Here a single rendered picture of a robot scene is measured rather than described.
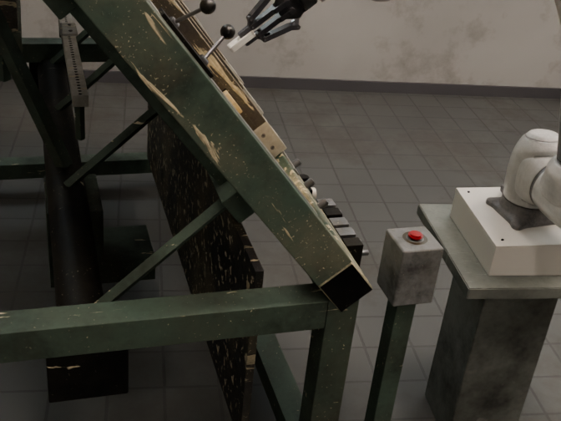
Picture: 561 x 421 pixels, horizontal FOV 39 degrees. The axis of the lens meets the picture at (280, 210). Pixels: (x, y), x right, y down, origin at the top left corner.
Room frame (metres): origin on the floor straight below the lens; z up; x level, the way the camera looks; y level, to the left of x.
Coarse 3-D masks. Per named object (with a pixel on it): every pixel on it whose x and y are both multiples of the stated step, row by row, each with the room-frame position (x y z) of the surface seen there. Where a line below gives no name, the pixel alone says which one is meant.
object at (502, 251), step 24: (456, 192) 2.33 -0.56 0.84; (480, 192) 2.32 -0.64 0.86; (456, 216) 2.29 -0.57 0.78; (480, 216) 2.16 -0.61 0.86; (480, 240) 2.10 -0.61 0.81; (504, 240) 2.03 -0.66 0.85; (528, 240) 2.05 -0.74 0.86; (552, 240) 2.06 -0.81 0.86; (504, 264) 2.00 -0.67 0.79; (528, 264) 2.02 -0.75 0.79; (552, 264) 2.03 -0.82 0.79
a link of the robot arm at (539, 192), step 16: (560, 0) 1.96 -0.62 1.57; (560, 16) 1.97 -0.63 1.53; (560, 112) 2.00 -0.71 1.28; (560, 128) 1.99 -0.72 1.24; (560, 144) 1.99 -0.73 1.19; (560, 160) 1.99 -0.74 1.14; (544, 176) 2.02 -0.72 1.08; (560, 176) 1.96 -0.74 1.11; (544, 192) 2.01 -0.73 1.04; (560, 192) 1.95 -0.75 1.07; (544, 208) 2.00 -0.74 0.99; (560, 208) 1.94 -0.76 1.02; (560, 224) 1.94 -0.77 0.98
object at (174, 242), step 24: (0, 24) 2.38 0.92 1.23; (0, 48) 2.39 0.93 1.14; (0, 72) 2.90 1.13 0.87; (24, 72) 2.41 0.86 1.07; (96, 72) 2.98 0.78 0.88; (24, 96) 2.41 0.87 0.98; (48, 120) 2.43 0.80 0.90; (144, 120) 2.39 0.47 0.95; (48, 144) 2.43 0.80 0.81; (120, 144) 2.36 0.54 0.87; (216, 216) 1.74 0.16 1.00; (144, 264) 1.67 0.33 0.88; (120, 288) 1.65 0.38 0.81
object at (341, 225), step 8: (304, 176) 2.43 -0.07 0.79; (312, 192) 2.43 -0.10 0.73; (328, 200) 2.33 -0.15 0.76; (328, 208) 2.28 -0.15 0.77; (336, 208) 2.28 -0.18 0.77; (328, 216) 2.23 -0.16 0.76; (336, 216) 2.24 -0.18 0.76; (336, 224) 2.18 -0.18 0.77; (344, 224) 2.18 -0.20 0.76; (344, 232) 2.13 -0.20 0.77; (352, 232) 2.14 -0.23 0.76; (344, 240) 2.09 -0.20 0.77; (352, 240) 2.09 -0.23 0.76; (360, 240) 2.10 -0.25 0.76; (352, 248) 2.06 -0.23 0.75; (360, 248) 2.07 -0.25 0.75; (360, 256) 2.07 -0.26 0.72; (360, 264) 2.07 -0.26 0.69
